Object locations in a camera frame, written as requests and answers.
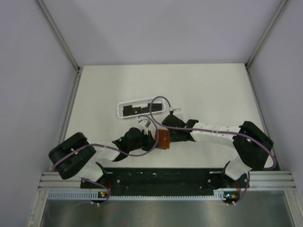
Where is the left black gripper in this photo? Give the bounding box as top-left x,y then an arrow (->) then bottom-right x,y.
128,130 -> 159,152

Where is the white plastic slotted basket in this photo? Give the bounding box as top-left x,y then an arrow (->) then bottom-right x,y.
116,98 -> 166,120

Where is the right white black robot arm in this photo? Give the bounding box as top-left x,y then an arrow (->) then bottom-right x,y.
161,113 -> 276,187

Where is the left aluminium frame post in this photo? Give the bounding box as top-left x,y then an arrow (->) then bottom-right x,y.
35,0 -> 80,72

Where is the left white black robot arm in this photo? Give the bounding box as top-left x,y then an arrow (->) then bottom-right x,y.
48,127 -> 159,188

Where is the black credit card in basket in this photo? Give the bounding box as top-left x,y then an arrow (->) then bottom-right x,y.
148,103 -> 163,113

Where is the brown leather card holder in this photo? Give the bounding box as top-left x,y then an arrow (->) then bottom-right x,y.
155,129 -> 170,150

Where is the right aluminium frame post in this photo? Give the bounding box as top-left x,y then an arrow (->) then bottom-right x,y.
245,0 -> 290,70

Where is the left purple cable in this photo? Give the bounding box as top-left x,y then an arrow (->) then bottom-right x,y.
51,115 -> 160,205

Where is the aluminium frame post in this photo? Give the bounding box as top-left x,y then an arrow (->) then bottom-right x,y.
35,0 -> 80,72
245,0 -> 290,70

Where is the aluminium frame rail front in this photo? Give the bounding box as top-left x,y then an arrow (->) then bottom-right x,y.
38,171 -> 296,191

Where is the white slotted cable duct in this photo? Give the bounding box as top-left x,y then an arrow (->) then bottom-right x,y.
47,188 -> 229,201

